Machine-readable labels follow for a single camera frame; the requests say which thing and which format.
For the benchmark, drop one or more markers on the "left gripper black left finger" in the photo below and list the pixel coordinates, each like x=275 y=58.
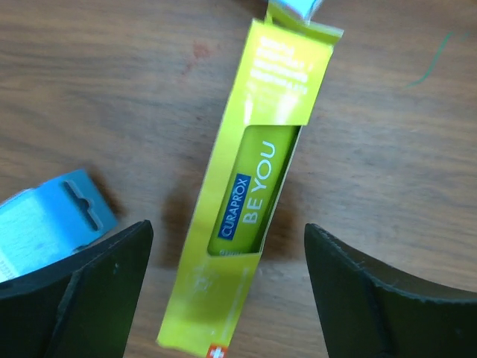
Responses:
x=81 y=306

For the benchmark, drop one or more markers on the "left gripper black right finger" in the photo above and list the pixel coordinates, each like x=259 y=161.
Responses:
x=368 y=308

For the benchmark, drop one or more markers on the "yellow toothpaste box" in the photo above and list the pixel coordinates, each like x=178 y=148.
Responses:
x=277 y=82

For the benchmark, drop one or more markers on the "blue silver toothpaste box left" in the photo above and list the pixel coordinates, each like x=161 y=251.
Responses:
x=50 y=222

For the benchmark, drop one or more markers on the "light blue toothpaste box far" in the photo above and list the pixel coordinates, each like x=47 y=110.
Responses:
x=300 y=10

